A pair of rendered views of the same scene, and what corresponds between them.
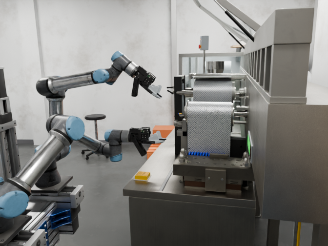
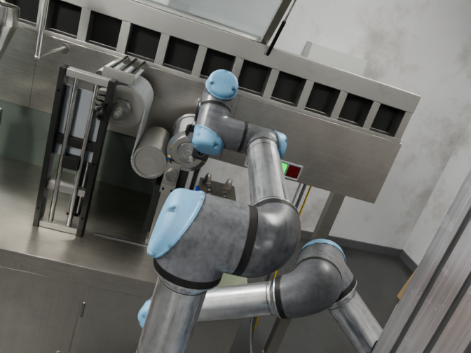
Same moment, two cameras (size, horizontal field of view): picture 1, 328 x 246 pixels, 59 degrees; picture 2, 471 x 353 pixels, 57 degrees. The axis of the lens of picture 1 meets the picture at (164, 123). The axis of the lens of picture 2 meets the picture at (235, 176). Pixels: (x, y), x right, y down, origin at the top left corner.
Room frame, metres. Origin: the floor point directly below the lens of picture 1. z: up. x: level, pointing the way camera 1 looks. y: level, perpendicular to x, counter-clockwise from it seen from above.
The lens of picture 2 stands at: (2.03, 1.26, 1.73)
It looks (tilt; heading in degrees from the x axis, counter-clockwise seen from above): 20 degrees down; 247
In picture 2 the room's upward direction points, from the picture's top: 19 degrees clockwise
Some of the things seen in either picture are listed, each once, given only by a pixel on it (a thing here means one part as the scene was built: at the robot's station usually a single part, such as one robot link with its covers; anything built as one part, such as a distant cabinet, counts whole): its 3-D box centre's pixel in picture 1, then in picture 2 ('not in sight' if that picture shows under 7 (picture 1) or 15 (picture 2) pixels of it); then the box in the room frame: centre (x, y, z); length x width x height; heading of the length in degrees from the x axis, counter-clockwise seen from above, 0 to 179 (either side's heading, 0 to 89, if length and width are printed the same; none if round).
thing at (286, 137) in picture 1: (259, 93); (43, 66); (2.16, -0.72, 1.29); 3.10 x 0.28 x 0.30; 167
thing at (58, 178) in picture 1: (47, 174); not in sight; (1.68, 0.73, 0.87); 0.15 x 0.15 x 0.10
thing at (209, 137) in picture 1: (208, 139); (195, 178); (1.54, -0.25, 1.11); 0.23 x 0.01 x 0.18; 77
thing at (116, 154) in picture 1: (113, 151); not in sight; (1.68, 0.31, 1.01); 0.11 x 0.08 x 0.11; 56
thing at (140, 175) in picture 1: (142, 175); not in sight; (1.53, 0.13, 0.91); 0.07 x 0.07 x 0.02; 77
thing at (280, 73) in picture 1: (251, 57); (48, 1); (2.18, -0.65, 1.55); 3.08 x 0.08 x 0.23; 167
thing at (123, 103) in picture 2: (190, 92); (120, 109); (1.88, -0.17, 1.34); 0.06 x 0.06 x 0.06; 77
